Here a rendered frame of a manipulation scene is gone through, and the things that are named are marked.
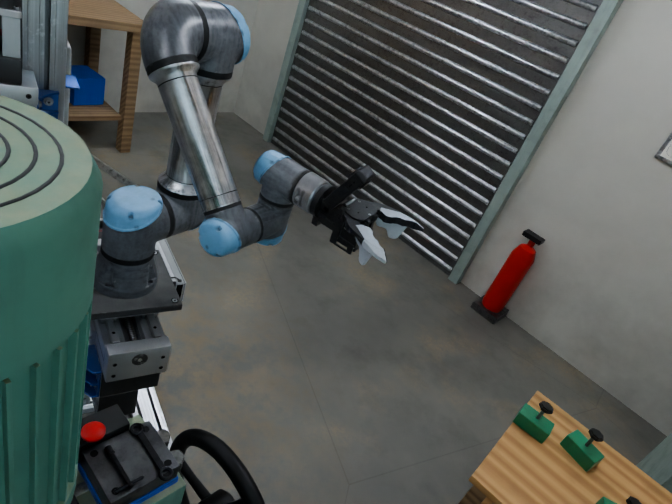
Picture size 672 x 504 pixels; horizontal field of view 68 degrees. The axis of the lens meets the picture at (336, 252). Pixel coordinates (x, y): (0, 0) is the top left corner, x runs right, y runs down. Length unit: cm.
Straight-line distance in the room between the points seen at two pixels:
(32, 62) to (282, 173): 52
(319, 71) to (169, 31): 314
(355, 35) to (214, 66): 284
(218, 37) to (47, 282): 84
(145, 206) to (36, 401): 85
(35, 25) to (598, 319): 296
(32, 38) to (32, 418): 90
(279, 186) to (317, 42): 316
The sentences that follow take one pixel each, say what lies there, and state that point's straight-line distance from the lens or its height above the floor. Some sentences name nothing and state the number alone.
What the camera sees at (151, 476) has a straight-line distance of 76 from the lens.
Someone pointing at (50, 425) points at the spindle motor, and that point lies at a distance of 38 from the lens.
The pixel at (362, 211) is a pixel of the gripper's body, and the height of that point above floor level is 125.
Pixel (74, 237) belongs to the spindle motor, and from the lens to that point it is 28.
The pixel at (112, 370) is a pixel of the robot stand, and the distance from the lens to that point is 123.
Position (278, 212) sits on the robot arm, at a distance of 104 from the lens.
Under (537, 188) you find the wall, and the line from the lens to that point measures 322.
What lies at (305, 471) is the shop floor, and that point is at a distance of 205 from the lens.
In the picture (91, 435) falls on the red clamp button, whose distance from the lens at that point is 76.
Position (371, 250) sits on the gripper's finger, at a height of 122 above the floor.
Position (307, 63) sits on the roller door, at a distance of 417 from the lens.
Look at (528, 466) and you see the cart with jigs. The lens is 177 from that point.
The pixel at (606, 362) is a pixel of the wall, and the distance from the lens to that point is 336.
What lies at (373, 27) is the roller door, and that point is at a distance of 378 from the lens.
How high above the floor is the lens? 165
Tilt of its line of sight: 31 degrees down
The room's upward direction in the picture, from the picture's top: 22 degrees clockwise
